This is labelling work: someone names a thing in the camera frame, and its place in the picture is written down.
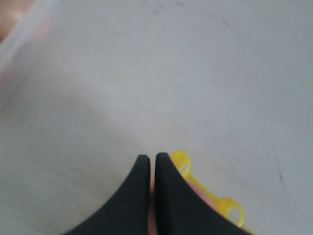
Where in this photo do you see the clear plastic box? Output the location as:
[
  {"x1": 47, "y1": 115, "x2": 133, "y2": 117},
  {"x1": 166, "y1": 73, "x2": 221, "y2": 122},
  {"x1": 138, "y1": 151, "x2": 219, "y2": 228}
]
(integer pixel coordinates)
[{"x1": 0, "y1": 0, "x2": 59, "y2": 113}]

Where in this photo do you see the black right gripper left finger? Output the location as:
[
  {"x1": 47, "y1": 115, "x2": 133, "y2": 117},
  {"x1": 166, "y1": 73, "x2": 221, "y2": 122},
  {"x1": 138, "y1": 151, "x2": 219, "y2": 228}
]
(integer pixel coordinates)
[{"x1": 66, "y1": 155, "x2": 150, "y2": 235}]

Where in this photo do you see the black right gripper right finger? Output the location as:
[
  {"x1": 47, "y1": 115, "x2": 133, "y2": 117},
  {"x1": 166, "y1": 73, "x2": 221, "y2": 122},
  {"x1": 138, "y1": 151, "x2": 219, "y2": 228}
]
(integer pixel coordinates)
[{"x1": 155, "y1": 153, "x2": 249, "y2": 235}]

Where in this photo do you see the brown egg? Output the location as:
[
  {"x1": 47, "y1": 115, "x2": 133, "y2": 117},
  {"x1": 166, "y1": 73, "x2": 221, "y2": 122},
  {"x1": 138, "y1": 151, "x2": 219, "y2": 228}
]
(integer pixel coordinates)
[{"x1": 148, "y1": 181, "x2": 216, "y2": 235}]

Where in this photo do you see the yellow plastic egg tray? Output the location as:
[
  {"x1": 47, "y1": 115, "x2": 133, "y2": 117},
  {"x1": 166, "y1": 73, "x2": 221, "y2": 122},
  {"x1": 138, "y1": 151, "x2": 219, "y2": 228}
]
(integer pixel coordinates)
[{"x1": 169, "y1": 150, "x2": 250, "y2": 234}]

